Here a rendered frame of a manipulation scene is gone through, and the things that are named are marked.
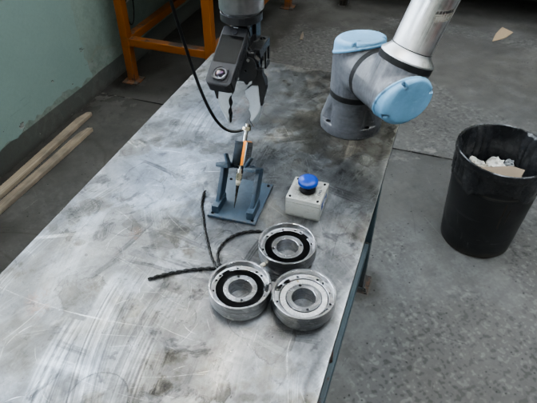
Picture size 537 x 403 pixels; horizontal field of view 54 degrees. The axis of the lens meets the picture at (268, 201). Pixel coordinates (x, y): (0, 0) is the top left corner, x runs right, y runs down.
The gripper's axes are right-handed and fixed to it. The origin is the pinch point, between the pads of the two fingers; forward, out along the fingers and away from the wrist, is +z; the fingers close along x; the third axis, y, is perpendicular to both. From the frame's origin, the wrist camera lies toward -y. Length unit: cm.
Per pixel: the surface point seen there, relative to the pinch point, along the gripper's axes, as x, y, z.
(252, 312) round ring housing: -11.9, -30.3, 15.7
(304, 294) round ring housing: -18.8, -23.2, 17.1
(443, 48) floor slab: -47, 267, 97
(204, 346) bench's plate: -6.0, -36.8, 18.4
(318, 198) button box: -16.3, -2.1, 13.7
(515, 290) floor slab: -81, 66, 98
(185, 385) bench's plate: -5.7, -43.7, 18.5
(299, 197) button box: -12.6, -2.6, 13.7
